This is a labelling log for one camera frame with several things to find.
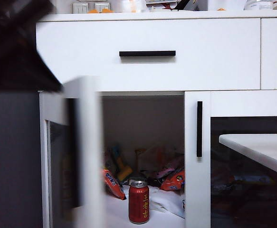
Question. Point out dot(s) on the white side table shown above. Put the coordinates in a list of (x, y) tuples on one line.
[(259, 147)]

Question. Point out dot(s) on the white glass cabinet door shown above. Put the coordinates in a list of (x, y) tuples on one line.
[(190, 190), (90, 142)]

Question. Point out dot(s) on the crumpled white plastic bag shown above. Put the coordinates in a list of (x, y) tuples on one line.
[(169, 204)]

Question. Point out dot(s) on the red beverage can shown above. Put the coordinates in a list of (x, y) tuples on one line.
[(139, 204)]

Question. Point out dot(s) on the grey partition panel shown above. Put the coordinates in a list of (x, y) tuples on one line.
[(12, 154)]

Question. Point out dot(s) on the orange fruit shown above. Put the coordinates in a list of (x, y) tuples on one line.
[(222, 9), (93, 11), (106, 11)]

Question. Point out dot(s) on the white wall switch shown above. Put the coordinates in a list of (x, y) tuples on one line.
[(99, 6), (80, 9)]

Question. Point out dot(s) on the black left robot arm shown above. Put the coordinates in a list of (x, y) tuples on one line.
[(12, 47)]

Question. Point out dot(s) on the white cabinet body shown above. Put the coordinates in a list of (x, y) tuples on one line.
[(140, 118)]

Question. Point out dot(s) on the black angled object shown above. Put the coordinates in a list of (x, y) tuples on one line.
[(182, 4)]

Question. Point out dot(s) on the orange snack bag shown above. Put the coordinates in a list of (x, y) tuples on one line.
[(175, 181)]

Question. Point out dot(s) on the orange snack packet blue print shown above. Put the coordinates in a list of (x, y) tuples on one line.
[(113, 185)]

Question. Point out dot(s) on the white drawer front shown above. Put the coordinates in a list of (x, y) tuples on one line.
[(274, 47), (81, 59)]

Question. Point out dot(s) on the clear plastic container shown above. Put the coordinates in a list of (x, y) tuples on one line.
[(257, 6)]

